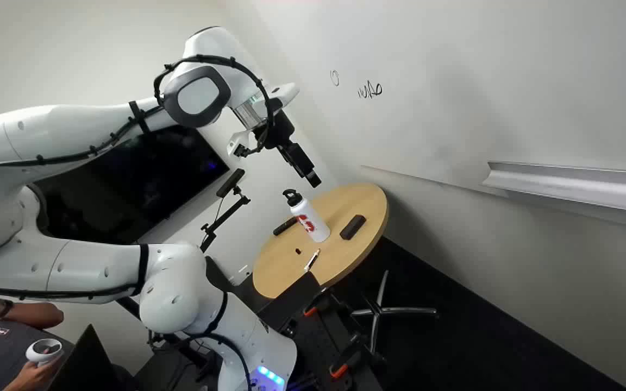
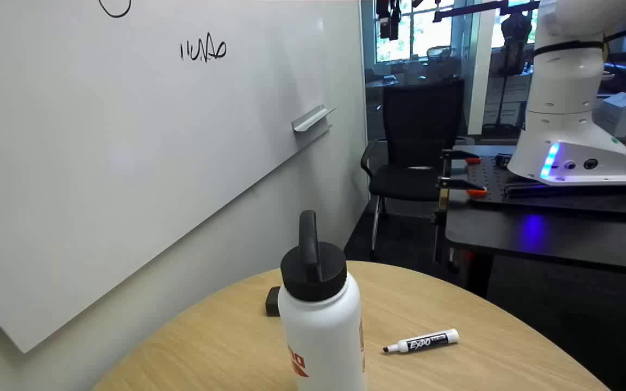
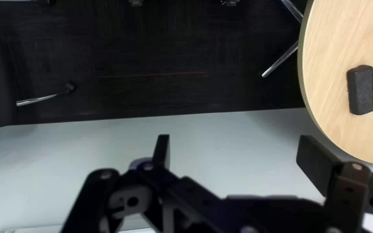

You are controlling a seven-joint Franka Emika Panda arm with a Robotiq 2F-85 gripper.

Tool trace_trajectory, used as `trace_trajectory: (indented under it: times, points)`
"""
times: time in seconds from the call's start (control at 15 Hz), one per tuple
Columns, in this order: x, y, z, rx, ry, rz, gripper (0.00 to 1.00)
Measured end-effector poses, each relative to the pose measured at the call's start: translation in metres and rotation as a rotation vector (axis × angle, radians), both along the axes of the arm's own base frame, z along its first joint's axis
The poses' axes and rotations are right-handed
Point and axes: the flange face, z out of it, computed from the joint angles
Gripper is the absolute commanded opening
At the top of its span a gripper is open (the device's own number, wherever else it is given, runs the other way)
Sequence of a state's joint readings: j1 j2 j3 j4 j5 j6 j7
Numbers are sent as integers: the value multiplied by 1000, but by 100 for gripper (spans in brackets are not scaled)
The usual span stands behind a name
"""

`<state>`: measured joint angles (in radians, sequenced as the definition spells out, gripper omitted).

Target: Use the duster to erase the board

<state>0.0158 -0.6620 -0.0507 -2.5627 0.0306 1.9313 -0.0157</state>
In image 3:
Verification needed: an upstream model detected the black felt board duster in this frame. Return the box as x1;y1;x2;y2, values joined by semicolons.
347;65;373;116

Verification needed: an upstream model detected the round light wood table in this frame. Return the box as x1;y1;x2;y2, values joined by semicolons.
298;0;373;164

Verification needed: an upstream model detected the chrome table leg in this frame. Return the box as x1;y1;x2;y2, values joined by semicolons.
261;42;300;80

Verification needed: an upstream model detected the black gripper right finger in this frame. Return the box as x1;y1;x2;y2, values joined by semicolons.
297;135;349;197

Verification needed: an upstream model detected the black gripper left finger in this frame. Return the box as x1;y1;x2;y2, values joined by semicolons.
152;135;170;168

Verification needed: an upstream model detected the chrome chair leg with caster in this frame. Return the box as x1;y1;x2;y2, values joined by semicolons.
16;83;77;108

